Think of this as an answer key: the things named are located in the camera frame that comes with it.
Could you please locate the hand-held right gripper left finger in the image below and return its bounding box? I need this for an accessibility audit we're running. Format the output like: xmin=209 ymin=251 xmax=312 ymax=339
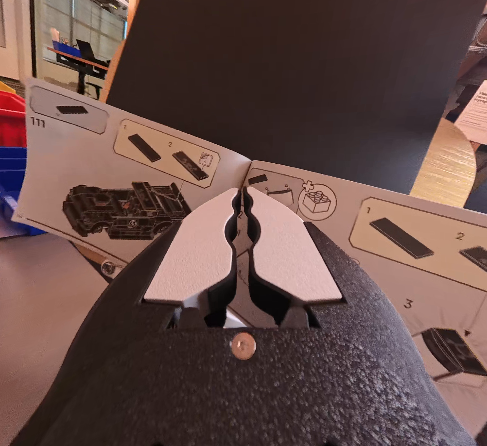
xmin=144 ymin=187 xmax=242 ymax=320

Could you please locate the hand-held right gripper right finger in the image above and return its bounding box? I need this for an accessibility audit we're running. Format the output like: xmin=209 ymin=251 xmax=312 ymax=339
xmin=243 ymin=186 xmax=343 ymax=325

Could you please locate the lego instruction booklet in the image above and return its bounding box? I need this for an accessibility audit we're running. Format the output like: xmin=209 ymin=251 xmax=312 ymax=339
xmin=11 ymin=77 xmax=487 ymax=383

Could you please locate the blue storage bin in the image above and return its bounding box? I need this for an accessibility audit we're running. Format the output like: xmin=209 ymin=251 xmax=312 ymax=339
xmin=0 ymin=145 xmax=48 ymax=239

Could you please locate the round wooden table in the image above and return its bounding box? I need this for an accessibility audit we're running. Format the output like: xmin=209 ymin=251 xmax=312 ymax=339
xmin=411 ymin=117 xmax=478 ymax=209

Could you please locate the black divider board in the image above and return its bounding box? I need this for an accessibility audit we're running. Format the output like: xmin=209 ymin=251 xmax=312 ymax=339
xmin=105 ymin=0 xmax=487 ymax=196

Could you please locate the wooden office desk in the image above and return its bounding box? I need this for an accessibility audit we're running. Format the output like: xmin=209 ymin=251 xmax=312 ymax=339
xmin=47 ymin=39 xmax=112 ymax=101

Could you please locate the red storage bin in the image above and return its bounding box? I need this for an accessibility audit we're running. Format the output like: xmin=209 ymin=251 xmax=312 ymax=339
xmin=0 ymin=90 xmax=28 ymax=150

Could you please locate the white paper sign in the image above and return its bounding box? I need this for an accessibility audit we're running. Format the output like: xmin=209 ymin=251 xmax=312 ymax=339
xmin=455 ymin=81 xmax=487 ymax=146

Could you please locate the black floor lamp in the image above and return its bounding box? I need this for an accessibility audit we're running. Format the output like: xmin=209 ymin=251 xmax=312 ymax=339
xmin=8 ymin=0 xmax=52 ymax=78

